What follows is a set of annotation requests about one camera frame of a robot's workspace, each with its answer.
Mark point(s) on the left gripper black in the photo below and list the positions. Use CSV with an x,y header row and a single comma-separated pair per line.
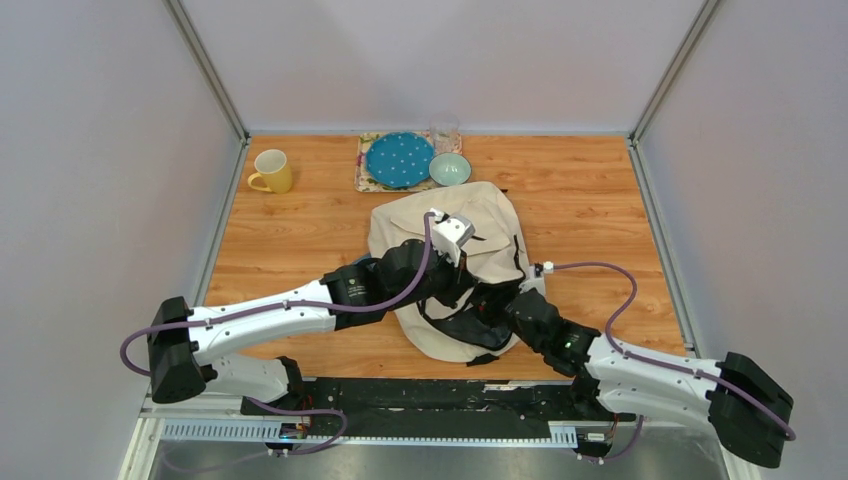
x,y
461,280

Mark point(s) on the beige canvas backpack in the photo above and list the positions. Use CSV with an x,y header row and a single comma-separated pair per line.
x,y
475,221

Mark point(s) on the blue leather wallet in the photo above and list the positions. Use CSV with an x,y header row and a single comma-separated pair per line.
x,y
365,260

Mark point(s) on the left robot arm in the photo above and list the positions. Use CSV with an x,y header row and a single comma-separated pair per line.
x,y
196,349

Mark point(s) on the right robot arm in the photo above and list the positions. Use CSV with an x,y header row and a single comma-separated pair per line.
x,y
733,398

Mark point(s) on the light teal bowl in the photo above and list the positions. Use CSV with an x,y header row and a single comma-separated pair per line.
x,y
450,169

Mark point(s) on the floral tray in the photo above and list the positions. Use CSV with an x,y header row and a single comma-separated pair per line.
x,y
364,182

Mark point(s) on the blue polka dot plate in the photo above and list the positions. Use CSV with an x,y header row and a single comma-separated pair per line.
x,y
399,159

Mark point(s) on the clear drinking glass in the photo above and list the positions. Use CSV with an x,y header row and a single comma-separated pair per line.
x,y
444,132

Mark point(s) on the yellow mug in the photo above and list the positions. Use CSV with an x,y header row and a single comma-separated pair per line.
x,y
273,173

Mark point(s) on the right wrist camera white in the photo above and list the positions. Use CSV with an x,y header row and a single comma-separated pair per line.
x,y
535,277

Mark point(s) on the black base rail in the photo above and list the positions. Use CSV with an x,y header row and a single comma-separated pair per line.
x,y
443,409

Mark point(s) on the aluminium frame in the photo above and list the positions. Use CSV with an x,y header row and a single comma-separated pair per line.
x,y
736,468

